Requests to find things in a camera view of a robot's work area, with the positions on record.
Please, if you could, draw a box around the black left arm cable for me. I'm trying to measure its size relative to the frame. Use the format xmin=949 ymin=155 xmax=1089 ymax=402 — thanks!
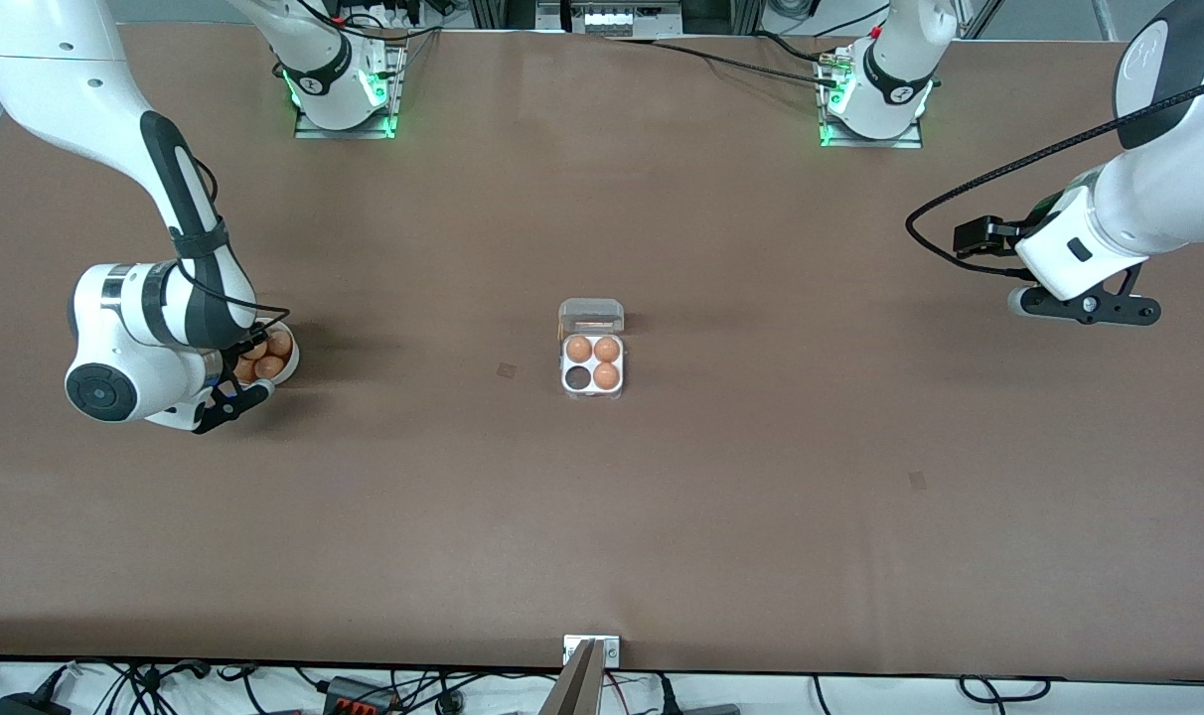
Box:
xmin=904 ymin=71 xmax=1204 ymax=279

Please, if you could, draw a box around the black cable on table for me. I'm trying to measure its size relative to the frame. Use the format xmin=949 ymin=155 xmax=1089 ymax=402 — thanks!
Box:
xmin=602 ymin=33 xmax=841 ymax=88

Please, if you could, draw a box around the metal table clamp bracket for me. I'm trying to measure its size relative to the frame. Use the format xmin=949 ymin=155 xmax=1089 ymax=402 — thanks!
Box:
xmin=562 ymin=634 xmax=622 ymax=668

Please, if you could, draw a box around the white round bowl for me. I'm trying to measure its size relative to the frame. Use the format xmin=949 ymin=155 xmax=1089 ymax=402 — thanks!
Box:
xmin=223 ymin=316 xmax=301 ymax=388

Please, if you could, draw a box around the dark metal frame post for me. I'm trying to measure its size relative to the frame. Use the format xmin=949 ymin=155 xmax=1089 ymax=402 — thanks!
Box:
xmin=471 ymin=0 xmax=538 ymax=31

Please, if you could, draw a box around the clear plastic egg carton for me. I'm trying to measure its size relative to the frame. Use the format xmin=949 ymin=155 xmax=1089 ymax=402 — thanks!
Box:
xmin=558 ymin=298 xmax=627 ymax=401

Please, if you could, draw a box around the brown camera mount beam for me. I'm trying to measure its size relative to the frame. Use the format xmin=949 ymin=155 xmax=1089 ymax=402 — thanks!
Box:
xmin=537 ymin=639 xmax=605 ymax=715

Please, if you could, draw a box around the black adapter with orange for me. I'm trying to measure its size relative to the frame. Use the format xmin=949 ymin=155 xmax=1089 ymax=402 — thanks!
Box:
xmin=322 ymin=675 xmax=404 ymax=715

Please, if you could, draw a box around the grey control box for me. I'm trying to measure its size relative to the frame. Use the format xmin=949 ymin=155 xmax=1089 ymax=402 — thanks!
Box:
xmin=537 ymin=0 xmax=684 ymax=37

